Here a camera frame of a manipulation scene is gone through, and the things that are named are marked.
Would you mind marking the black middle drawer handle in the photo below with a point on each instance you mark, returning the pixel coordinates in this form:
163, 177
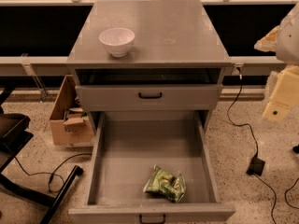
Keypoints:
144, 219

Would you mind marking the black drawer handle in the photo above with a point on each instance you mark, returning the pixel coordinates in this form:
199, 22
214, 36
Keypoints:
150, 96
144, 219

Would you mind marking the black chair frame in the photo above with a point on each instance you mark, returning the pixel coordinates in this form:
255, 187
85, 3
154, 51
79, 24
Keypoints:
40, 165

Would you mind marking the cardboard box with scraps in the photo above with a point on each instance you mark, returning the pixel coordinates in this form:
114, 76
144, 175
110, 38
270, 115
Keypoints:
68, 123

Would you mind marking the closed grey top drawer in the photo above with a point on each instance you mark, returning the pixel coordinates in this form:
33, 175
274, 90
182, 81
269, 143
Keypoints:
125, 97

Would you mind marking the black top drawer handle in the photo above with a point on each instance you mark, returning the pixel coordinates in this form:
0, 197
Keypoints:
150, 96

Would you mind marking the open grey middle drawer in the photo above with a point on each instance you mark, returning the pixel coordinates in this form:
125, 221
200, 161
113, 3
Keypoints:
127, 148

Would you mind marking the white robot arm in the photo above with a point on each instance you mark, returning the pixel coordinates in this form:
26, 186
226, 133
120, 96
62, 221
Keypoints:
284, 41

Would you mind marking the white ceramic bowl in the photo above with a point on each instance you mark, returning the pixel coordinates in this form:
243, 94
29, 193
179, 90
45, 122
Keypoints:
117, 41

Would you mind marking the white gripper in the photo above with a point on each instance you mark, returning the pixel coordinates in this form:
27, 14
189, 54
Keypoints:
289, 42

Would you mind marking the grey drawer cabinet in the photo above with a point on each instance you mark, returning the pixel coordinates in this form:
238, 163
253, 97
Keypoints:
175, 44

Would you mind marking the green jalapeno chip bag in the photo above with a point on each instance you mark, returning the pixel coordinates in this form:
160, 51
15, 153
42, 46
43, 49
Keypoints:
171, 187

